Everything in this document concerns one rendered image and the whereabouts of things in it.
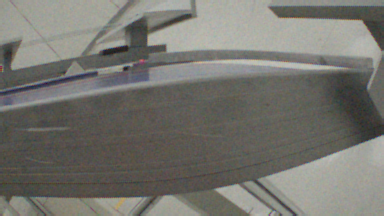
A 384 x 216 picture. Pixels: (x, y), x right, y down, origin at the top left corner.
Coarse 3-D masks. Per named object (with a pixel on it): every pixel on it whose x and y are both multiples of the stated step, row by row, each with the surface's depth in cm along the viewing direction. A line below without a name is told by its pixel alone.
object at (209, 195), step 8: (72, 64) 118; (72, 72) 118; (192, 192) 129; (200, 192) 130; (208, 192) 130; (216, 192) 131; (184, 200) 130; (192, 200) 129; (200, 200) 130; (208, 200) 130; (216, 200) 131; (224, 200) 132; (192, 208) 134; (200, 208) 130; (208, 208) 130; (216, 208) 131; (224, 208) 132; (232, 208) 133; (240, 208) 134
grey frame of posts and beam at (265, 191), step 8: (240, 184) 116; (248, 184) 114; (256, 184) 116; (264, 184) 115; (272, 184) 116; (248, 192) 118; (256, 192) 115; (264, 192) 116; (272, 192) 116; (280, 192) 117; (264, 200) 116; (272, 200) 116; (280, 200) 118; (288, 200) 118; (272, 208) 117; (280, 208) 117; (288, 208) 120; (296, 208) 119
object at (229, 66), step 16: (176, 64) 62; (192, 64) 58; (208, 64) 55; (224, 64) 52; (240, 64) 51; (256, 64) 49; (272, 64) 50; (288, 64) 50; (304, 64) 50; (320, 64) 52; (80, 80) 57; (96, 80) 50; (112, 80) 45; (128, 80) 41; (144, 80) 38; (0, 96) 54; (16, 96) 45; (32, 96) 40; (48, 96) 35
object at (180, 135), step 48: (96, 96) 32; (144, 96) 33; (192, 96) 34; (240, 96) 35; (288, 96) 36; (336, 96) 38; (0, 144) 30; (48, 144) 31; (96, 144) 32; (144, 144) 33; (192, 144) 34; (240, 144) 35; (288, 144) 37; (336, 144) 38; (0, 192) 30; (48, 192) 31; (96, 192) 33; (144, 192) 34
